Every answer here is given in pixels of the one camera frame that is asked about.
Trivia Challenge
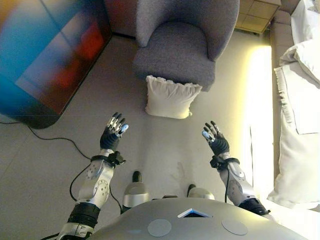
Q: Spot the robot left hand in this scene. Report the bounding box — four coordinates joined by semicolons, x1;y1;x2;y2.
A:
99;112;130;152

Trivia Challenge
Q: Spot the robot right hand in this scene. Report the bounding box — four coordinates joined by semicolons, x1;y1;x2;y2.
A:
201;120;230;159

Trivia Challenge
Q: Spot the white frilled cushion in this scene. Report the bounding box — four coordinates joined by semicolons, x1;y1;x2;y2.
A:
145;75;203;120

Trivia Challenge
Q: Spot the silver robot right leg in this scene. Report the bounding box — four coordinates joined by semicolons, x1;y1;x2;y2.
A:
186;184;216;201

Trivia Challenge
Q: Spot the silver robot leg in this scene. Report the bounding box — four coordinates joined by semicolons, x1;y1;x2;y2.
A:
186;184;216;201
121;170;151;208

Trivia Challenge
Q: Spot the silver robot left leg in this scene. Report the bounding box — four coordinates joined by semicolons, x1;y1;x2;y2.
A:
121;170;151;208

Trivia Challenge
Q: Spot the grey robot torso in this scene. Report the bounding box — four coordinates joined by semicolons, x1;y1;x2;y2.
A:
91;197;308;240

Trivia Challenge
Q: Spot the grey fabric armchair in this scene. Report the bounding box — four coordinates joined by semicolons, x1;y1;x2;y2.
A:
131;0;241;92

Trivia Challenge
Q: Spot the light wooden nightstand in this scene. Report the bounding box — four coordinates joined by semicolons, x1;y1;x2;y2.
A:
234;0;280;35

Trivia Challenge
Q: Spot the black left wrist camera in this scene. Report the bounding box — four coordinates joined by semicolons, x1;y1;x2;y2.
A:
107;151;127;168

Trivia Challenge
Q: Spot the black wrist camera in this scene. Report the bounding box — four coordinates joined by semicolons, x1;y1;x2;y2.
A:
107;151;127;168
209;155;227;171

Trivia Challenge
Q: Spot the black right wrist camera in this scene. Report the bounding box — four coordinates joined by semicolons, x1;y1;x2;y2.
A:
209;155;227;171

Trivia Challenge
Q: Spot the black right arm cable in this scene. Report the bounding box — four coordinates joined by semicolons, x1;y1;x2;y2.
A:
224;162;233;204

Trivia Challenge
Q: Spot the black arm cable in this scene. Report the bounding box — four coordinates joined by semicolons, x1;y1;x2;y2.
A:
224;162;233;204
69;159;124;214

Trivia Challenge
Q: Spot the black floor cable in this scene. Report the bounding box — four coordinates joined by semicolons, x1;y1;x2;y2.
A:
0;119;93;161

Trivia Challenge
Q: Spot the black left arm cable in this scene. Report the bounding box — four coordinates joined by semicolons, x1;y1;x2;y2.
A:
69;159;124;214

